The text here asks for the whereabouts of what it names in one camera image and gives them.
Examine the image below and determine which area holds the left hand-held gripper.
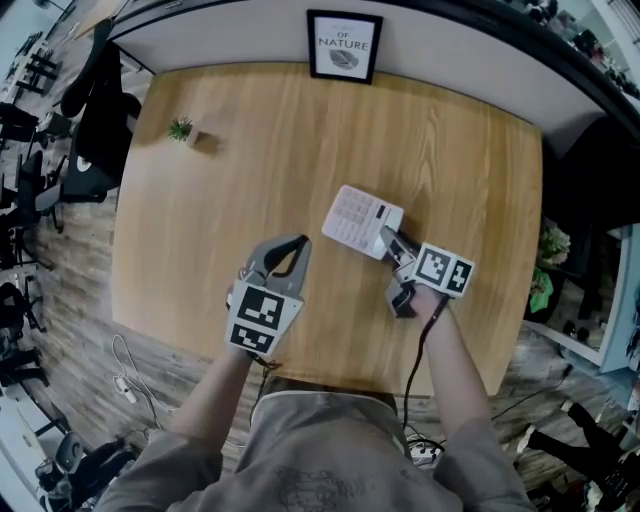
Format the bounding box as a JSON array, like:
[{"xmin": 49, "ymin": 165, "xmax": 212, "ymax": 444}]
[{"xmin": 226, "ymin": 234, "xmax": 314, "ymax": 357}]

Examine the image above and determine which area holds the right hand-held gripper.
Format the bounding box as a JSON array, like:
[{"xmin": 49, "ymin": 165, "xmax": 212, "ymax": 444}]
[{"xmin": 371, "ymin": 225, "xmax": 477, "ymax": 320}]

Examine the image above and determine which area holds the white calculator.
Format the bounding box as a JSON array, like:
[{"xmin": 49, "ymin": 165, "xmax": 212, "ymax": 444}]
[{"xmin": 321, "ymin": 184, "xmax": 405, "ymax": 260}]

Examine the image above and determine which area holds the person's left forearm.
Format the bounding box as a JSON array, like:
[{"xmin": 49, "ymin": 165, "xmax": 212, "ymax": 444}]
[{"xmin": 168, "ymin": 345, "xmax": 257, "ymax": 454}]

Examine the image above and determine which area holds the person's right forearm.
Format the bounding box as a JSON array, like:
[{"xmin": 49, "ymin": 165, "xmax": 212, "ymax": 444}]
[{"xmin": 413, "ymin": 288, "xmax": 497, "ymax": 454}]

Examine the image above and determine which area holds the small potted green plant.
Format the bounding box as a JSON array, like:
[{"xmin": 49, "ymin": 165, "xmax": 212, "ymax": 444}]
[{"xmin": 166, "ymin": 116, "xmax": 224, "ymax": 155}]

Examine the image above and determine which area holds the potted flowering plant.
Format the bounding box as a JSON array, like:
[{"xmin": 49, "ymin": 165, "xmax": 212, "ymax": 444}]
[{"xmin": 527, "ymin": 219, "xmax": 573, "ymax": 314}]

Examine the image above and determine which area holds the white desk partition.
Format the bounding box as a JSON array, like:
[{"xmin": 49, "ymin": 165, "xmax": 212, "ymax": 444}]
[{"xmin": 107, "ymin": 0, "xmax": 640, "ymax": 151}]

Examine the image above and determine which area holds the person's grey shirt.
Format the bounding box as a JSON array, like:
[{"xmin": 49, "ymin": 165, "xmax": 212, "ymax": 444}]
[{"xmin": 94, "ymin": 389, "xmax": 539, "ymax": 512}]

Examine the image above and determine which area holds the black framed leaf picture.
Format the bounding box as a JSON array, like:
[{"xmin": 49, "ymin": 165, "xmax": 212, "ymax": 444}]
[{"xmin": 305, "ymin": 8, "xmax": 385, "ymax": 85}]

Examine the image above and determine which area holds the white power strip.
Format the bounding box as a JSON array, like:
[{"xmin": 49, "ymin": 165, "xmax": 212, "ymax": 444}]
[{"xmin": 405, "ymin": 438, "xmax": 445, "ymax": 467}]

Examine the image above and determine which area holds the black office chair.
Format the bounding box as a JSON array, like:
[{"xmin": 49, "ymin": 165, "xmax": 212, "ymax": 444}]
[{"xmin": 53, "ymin": 20, "xmax": 144, "ymax": 205}]

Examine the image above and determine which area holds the black metal chair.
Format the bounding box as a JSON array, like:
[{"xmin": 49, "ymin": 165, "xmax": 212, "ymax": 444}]
[{"xmin": 0, "ymin": 102, "xmax": 69, "ymax": 236}]

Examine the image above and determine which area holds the grey swivel chair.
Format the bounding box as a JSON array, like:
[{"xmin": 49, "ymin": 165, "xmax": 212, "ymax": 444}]
[{"xmin": 33, "ymin": 430, "xmax": 139, "ymax": 509}]

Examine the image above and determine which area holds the thin dark gripper cable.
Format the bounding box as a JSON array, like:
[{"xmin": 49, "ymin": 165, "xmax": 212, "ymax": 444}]
[{"xmin": 248, "ymin": 352, "xmax": 284, "ymax": 409}]

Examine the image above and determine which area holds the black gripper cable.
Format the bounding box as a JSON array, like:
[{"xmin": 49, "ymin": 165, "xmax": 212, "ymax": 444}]
[{"xmin": 401, "ymin": 294, "xmax": 451, "ymax": 436}]

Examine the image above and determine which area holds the white cable with switch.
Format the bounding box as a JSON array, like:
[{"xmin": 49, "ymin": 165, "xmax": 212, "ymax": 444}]
[{"xmin": 110, "ymin": 333, "xmax": 177, "ymax": 432}]

